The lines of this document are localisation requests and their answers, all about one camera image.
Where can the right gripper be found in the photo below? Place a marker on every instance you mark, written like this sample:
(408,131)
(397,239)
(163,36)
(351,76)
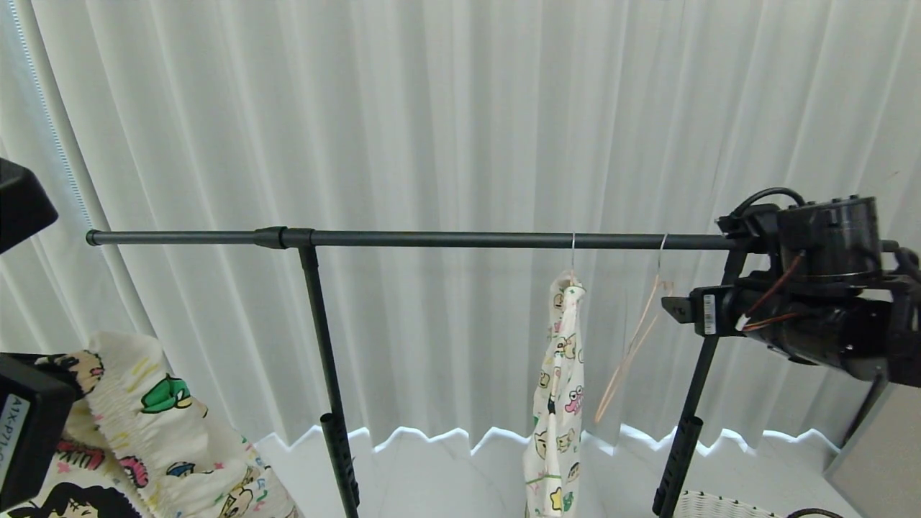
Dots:
(813,331)

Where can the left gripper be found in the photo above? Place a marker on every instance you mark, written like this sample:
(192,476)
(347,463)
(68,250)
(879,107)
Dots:
(29,432)

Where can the cream printed garment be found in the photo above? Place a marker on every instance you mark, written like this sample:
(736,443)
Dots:
(165,432)

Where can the pink clothes hanger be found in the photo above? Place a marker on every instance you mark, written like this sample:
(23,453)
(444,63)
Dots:
(573,252)
(633,345)

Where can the cream printed shirt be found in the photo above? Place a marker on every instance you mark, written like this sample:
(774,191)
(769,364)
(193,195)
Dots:
(557,403)

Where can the white laundry basket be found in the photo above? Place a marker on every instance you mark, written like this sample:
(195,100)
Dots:
(719,507)

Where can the black clothes rack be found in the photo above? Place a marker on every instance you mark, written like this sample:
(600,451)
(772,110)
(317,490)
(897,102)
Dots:
(468,239)

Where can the white curtain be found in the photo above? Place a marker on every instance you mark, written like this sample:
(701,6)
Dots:
(432,108)

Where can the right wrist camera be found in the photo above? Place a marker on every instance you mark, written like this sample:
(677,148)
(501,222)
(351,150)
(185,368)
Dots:
(752,226)

